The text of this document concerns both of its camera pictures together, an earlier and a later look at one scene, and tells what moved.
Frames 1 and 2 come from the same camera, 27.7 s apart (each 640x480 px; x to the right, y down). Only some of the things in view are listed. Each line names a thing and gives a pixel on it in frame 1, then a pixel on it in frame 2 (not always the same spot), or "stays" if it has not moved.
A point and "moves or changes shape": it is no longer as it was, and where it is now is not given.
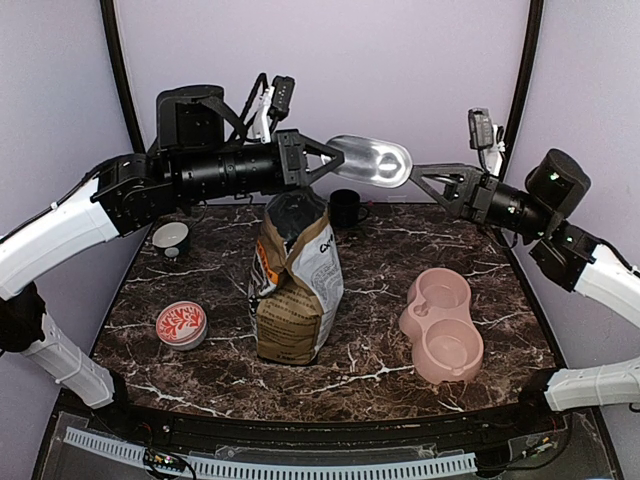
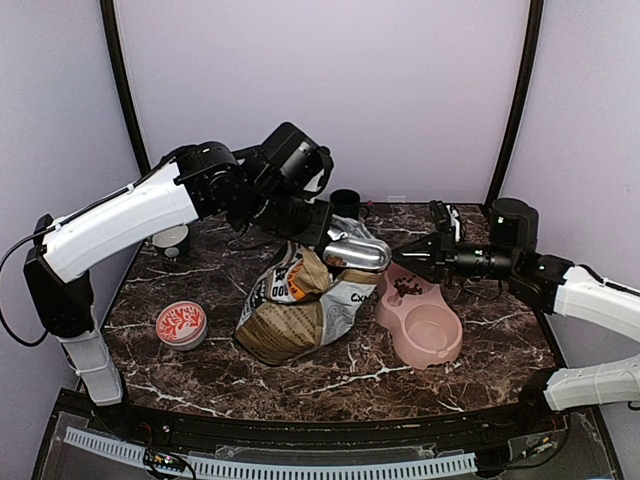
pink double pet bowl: [447, 342] moves or changes shape
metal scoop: [372, 162] -> [367, 254]
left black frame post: [112, 37] stays
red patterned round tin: [181, 325] stays
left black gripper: [291, 145] -> [314, 234]
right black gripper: [460, 187] -> [442, 251]
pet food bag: [297, 278] moves or changes shape
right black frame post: [525, 79] stays
